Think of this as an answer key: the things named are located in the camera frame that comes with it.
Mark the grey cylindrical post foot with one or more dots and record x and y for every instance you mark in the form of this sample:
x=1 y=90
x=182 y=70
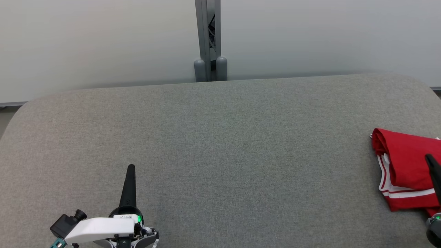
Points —
x=200 y=70
x=222 y=69

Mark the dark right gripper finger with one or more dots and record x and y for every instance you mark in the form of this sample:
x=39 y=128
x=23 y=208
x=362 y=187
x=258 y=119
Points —
x=437 y=175

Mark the grey metal partition post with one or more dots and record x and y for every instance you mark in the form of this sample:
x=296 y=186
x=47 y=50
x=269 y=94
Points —
x=208 y=31

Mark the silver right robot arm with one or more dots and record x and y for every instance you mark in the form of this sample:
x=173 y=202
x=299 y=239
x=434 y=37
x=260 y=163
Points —
x=434 y=230

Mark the teal left camera connector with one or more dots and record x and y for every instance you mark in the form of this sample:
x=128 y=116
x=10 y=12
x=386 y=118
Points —
x=58 y=243

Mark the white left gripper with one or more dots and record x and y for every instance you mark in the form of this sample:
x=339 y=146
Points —
x=100 y=229

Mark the red basketball jersey white trim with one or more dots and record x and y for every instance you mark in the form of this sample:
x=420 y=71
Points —
x=406 y=162

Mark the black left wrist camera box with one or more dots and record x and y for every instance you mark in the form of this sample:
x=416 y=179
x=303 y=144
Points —
x=65 y=224

